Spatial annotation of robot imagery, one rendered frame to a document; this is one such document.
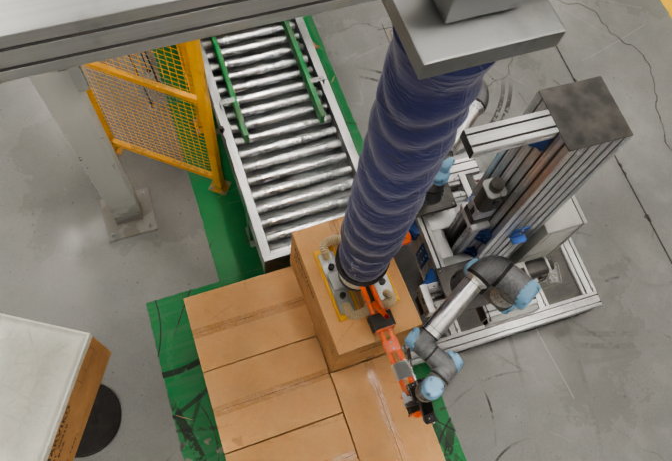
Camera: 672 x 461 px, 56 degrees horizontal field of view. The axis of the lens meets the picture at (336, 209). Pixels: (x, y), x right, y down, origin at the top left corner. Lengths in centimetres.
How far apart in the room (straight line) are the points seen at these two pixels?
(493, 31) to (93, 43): 70
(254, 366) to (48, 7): 252
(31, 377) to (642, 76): 452
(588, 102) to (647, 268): 244
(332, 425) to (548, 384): 148
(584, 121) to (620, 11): 348
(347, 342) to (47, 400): 125
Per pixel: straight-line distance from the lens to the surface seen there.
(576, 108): 234
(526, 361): 414
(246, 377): 330
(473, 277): 239
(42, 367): 299
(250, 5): 106
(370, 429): 330
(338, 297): 283
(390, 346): 268
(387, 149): 166
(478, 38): 125
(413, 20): 124
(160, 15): 103
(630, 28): 569
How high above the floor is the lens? 380
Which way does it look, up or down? 66 degrees down
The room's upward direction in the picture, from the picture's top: 12 degrees clockwise
